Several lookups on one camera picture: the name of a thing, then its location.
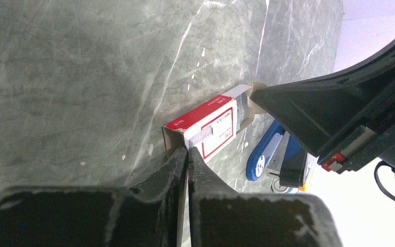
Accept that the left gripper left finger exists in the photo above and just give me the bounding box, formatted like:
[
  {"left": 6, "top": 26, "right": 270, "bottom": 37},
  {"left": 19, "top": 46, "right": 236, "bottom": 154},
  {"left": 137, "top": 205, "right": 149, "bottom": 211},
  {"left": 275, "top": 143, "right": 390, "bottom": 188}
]
[{"left": 0, "top": 147, "right": 188, "bottom": 246}]

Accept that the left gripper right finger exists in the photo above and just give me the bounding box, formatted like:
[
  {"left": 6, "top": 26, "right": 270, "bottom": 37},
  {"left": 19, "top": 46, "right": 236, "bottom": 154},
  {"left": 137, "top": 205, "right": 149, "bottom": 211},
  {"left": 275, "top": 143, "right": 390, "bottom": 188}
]
[{"left": 188, "top": 147, "right": 342, "bottom": 246}]

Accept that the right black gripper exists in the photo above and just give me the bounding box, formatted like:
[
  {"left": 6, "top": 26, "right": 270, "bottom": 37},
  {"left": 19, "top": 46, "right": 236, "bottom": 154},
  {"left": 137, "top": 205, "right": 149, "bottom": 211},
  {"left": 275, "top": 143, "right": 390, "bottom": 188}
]
[{"left": 251, "top": 39, "right": 395, "bottom": 175}]

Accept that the blue stapler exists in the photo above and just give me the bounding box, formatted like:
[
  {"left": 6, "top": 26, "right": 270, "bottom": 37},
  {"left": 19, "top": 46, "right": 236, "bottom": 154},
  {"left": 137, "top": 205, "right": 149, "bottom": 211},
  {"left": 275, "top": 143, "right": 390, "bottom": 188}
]
[{"left": 245, "top": 120, "right": 309, "bottom": 193}]

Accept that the red white staple box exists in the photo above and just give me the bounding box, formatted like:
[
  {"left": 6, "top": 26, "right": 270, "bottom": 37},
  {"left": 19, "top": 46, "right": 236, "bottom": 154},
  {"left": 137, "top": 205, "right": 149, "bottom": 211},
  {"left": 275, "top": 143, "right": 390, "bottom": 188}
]
[{"left": 163, "top": 82, "right": 267, "bottom": 161}]

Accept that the orange yellow block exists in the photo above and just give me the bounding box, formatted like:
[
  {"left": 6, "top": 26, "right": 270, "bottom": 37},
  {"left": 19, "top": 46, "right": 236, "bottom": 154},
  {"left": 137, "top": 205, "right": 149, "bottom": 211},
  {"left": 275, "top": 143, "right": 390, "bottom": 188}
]
[{"left": 298, "top": 172, "right": 312, "bottom": 192}]

